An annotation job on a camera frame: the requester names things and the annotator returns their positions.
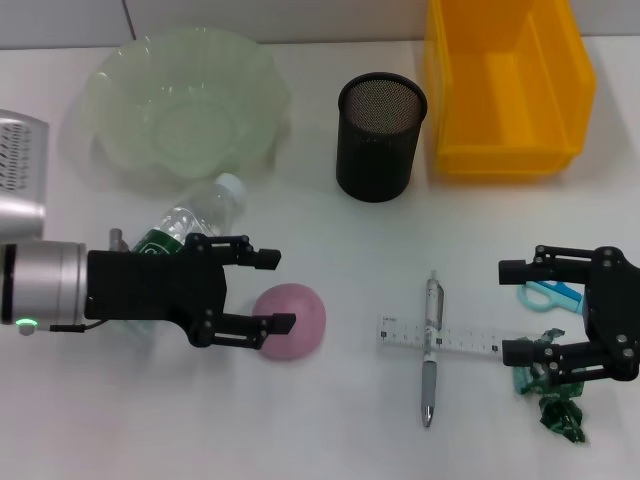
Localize transparent plastic ruler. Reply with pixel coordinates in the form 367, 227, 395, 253
375, 313, 546, 357

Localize thin black left wrist cable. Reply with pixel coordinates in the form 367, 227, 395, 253
48, 318, 109, 334

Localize clear green-label water bottle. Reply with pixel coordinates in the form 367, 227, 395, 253
117, 173, 248, 351

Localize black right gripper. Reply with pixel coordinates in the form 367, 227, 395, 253
498, 244, 640, 386

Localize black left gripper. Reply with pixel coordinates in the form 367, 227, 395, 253
84, 232, 297, 351

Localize grey white ballpoint pen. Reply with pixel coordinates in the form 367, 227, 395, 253
419, 269, 446, 429

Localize pale green glass fruit plate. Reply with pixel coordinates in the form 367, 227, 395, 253
59, 27, 294, 194

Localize pink peach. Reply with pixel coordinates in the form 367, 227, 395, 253
252, 282, 327, 361

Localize green plastic wrapper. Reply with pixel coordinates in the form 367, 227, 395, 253
509, 327, 587, 444

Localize yellow plastic bin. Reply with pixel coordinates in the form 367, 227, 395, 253
423, 0, 597, 181

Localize black mesh pen holder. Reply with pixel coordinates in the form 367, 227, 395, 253
335, 72, 429, 204

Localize blue teal scissors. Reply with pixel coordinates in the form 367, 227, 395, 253
516, 279, 585, 314

